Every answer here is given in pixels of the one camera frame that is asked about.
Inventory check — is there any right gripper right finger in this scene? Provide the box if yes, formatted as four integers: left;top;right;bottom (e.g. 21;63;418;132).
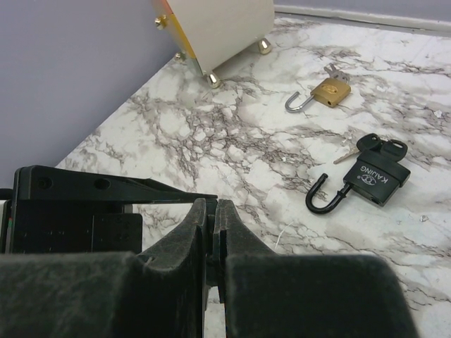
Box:
214;200;418;337

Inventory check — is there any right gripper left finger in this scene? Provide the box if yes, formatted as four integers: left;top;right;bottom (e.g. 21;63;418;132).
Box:
1;199;208;337

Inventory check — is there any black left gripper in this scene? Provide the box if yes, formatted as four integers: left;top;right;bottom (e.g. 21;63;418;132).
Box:
1;165;218;254

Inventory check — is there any black padlock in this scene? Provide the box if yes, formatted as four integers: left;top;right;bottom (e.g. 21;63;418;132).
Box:
305;150;411;214

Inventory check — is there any black head key bunch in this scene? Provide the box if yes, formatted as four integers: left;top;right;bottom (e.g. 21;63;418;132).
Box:
333;133;408;165

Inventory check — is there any brass padlock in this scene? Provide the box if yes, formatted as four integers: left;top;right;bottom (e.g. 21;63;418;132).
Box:
285;77;351;113

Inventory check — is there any silver small key bunch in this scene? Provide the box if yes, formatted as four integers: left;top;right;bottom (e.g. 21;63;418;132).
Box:
323;63;350;83

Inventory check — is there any beige cylindrical drum box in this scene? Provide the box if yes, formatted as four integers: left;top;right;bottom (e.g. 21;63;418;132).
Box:
152;0;275;88

